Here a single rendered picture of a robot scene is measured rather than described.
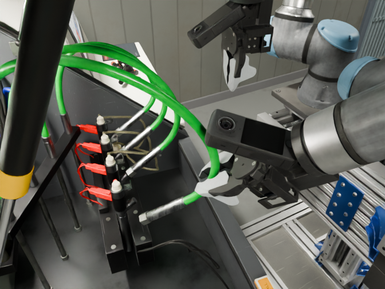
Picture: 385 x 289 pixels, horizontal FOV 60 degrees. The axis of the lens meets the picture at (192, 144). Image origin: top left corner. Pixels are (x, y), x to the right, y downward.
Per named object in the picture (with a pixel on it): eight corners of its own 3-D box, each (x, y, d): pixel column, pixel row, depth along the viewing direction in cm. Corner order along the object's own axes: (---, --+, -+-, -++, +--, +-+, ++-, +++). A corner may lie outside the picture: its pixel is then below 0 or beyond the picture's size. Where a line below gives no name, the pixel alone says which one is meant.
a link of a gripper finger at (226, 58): (250, 87, 78) (254, 49, 72) (226, 91, 76) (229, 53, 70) (244, 81, 80) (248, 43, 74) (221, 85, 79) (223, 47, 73)
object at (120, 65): (147, 85, 126) (146, 72, 122) (119, 90, 123) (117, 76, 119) (134, 60, 142) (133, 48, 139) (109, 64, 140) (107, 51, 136)
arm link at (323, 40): (344, 82, 95) (359, 35, 87) (298, 71, 101) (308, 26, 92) (353, 66, 103) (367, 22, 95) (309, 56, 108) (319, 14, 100)
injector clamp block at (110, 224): (157, 277, 82) (152, 239, 72) (116, 290, 79) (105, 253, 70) (129, 183, 107) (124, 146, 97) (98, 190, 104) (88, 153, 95)
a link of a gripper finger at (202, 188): (213, 219, 54) (257, 203, 48) (186, 202, 52) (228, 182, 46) (216, 203, 56) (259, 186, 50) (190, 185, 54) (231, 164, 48)
